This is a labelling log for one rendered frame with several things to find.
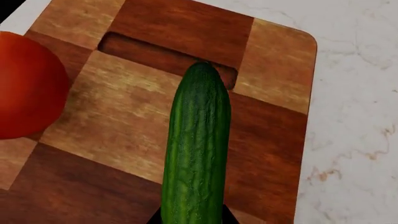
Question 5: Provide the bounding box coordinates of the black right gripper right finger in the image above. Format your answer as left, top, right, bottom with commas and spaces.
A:
221, 202, 241, 224

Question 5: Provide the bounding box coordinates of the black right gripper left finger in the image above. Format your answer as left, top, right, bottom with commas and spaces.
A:
146, 206, 164, 224

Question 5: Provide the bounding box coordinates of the green cucumber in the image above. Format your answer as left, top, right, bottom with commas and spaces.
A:
160, 62, 231, 224

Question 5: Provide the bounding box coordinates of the checkered wooden cutting board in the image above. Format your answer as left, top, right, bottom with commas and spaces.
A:
0, 0, 318, 224

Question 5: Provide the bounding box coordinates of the red tomato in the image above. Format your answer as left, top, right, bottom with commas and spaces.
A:
0, 31, 71, 140

